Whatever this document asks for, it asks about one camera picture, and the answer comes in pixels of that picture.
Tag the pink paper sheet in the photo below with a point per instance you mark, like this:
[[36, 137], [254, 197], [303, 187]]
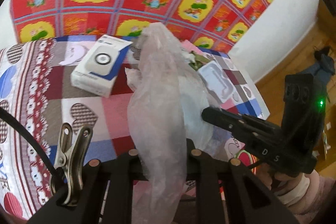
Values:
[[190, 46]]

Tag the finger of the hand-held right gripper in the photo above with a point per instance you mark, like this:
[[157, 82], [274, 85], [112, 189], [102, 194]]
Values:
[[225, 120]]

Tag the white plastic tray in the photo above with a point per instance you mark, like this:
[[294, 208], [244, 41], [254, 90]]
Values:
[[220, 82]]

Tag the person's right forearm pink sleeve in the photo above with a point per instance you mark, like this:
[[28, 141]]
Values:
[[307, 192]]

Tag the metal spring clip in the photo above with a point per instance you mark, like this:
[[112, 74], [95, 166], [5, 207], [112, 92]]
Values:
[[71, 158]]

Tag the clear plastic bag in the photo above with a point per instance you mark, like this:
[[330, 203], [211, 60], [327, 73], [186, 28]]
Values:
[[157, 108]]

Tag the red bin with green rim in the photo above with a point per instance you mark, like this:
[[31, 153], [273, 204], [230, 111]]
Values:
[[244, 155]]

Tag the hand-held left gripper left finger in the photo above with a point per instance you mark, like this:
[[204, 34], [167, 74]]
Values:
[[123, 169]]

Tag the green ribbon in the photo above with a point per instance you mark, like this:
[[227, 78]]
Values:
[[197, 62]]

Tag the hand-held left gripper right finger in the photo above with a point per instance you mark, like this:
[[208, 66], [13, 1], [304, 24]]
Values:
[[194, 158]]

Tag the white box with blue trim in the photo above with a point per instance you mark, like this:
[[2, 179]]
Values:
[[92, 74]]

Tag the white table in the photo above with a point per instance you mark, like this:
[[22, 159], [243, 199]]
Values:
[[264, 111]]

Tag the dark blue jacket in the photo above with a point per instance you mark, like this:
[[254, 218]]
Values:
[[326, 62]]

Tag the person's right hand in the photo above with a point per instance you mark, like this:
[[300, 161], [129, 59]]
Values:
[[269, 176]]

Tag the white crescent-shaped scrap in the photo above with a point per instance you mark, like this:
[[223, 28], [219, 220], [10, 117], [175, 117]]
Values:
[[72, 56]]

